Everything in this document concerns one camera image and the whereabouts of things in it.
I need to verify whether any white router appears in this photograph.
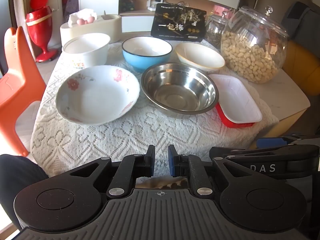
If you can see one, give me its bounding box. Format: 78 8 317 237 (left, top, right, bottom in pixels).
146 0 167 12

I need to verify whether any white lace tablecloth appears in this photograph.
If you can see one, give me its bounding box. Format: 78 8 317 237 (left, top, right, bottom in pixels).
30 39 275 178

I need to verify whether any large glass jar of peanuts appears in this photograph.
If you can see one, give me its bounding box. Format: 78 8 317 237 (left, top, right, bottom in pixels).
221 6 289 84

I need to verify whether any white floral shallow bowl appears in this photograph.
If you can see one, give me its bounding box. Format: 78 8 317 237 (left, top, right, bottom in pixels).
55 65 140 126

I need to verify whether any small glass jar of seeds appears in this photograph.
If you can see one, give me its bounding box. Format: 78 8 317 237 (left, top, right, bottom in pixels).
205 11 232 49

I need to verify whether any black printed box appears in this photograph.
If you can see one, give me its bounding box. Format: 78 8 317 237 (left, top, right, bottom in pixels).
151 3 207 43

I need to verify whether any dark toy car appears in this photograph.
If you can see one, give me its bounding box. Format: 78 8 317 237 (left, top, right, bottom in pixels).
121 0 137 12

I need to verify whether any tall white bowl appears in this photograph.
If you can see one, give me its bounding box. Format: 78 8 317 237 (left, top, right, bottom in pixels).
62 33 111 69

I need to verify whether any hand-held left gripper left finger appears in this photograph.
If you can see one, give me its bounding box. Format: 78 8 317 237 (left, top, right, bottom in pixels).
64 144 156 199

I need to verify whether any stainless steel bowl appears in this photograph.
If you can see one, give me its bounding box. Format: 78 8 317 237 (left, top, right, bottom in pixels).
141 62 220 119

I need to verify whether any orange plastic chair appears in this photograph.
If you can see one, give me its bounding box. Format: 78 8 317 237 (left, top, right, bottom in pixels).
0 26 48 157

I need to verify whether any cream bowl with tan rim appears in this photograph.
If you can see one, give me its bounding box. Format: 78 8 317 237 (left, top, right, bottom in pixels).
175 42 226 72

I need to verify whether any white tissue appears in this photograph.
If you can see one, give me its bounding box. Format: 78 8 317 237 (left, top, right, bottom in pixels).
67 9 97 27

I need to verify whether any person's dark trouser leg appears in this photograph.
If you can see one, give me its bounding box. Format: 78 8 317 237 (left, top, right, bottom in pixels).
0 154 48 232

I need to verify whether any red trash can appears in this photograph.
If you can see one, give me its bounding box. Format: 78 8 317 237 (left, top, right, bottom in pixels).
26 0 58 63

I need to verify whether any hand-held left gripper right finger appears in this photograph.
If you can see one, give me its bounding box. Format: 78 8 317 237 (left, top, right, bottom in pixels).
168 144 253 200

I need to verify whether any grey cloth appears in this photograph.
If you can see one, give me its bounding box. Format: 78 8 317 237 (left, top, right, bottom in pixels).
287 1 320 46

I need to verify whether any yellow chair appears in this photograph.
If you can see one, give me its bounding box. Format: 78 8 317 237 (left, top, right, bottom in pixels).
282 40 320 98

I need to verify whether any cream tissue box holder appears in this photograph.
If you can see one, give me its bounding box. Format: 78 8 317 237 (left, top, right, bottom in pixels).
60 14 122 48

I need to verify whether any blue enamel bowl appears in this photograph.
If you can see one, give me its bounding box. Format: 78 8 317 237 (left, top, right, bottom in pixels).
122 36 173 73

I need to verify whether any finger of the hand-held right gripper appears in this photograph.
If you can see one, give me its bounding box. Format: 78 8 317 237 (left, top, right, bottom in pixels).
257 135 313 149
209 144 317 165

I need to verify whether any white plastic tray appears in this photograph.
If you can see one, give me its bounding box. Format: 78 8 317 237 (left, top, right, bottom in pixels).
208 74 263 124

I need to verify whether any red plastic tray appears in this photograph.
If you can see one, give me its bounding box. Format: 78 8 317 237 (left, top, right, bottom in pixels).
215 102 260 129

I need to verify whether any pink box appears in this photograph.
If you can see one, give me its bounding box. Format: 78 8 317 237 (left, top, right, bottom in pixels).
212 4 236 16

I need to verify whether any purple figure sticker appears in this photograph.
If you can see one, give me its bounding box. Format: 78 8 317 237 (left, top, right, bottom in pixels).
64 0 79 21

